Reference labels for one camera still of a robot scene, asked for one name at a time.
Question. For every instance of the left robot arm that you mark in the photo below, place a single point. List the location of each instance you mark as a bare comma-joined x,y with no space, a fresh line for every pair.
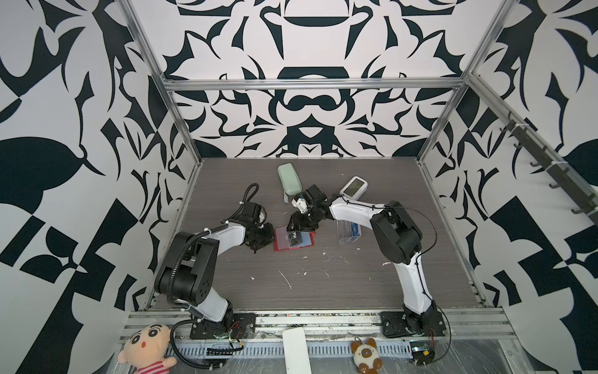
186,274

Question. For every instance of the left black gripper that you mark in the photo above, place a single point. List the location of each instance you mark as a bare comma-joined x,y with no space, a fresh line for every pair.
269,236

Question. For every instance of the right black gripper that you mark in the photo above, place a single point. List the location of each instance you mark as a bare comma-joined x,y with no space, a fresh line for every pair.
297,221

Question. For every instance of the red leather card holder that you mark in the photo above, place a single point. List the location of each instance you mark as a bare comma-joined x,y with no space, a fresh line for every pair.
285,240

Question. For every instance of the brown white plush toy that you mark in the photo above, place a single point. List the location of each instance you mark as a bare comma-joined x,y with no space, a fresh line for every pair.
366,356

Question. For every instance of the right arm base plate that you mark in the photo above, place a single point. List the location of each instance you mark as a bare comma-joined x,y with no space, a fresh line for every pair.
409,324

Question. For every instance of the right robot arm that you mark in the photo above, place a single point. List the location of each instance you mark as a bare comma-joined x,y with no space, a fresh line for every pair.
398,237

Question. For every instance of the white digital clock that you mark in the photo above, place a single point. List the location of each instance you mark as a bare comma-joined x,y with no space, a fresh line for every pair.
355,188

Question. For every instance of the white cable duct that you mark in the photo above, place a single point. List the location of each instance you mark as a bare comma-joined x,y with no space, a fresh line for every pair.
275,349

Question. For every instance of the cartoon boy plush doll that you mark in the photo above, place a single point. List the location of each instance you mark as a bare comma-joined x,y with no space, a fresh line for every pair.
146,350

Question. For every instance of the clear acrylic card stand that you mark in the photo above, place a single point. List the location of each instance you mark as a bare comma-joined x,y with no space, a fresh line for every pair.
344,234

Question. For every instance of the green glasses case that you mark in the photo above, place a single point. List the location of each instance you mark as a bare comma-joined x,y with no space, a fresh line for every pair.
289,179

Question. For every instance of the grey hook rack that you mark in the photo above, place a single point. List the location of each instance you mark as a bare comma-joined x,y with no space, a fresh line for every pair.
546,159

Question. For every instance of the blue vip card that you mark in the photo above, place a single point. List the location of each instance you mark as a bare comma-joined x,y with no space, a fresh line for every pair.
356,231

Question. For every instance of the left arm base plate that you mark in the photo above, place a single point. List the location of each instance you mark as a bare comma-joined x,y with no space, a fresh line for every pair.
236,325

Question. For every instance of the small green circuit board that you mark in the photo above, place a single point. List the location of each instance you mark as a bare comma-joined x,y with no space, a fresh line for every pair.
423,353

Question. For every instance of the white rectangular box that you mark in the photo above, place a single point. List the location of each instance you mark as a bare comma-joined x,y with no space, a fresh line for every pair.
295,350

